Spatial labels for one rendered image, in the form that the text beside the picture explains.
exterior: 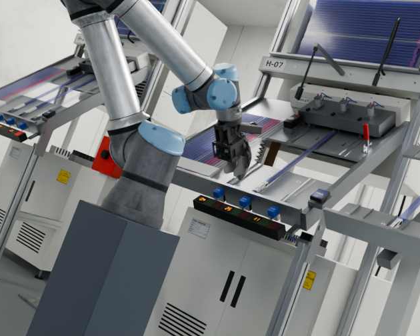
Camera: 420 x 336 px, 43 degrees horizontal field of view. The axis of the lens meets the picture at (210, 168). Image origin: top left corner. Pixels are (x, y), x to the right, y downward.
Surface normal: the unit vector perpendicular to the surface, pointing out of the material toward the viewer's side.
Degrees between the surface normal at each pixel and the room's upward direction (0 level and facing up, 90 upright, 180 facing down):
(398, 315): 90
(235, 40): 90
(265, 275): 90
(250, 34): 90
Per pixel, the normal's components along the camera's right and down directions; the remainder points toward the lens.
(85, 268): -0.59, -0.29
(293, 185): -0.13, -0.87
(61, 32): 0.72, 0.22
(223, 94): 0.44, 0.10
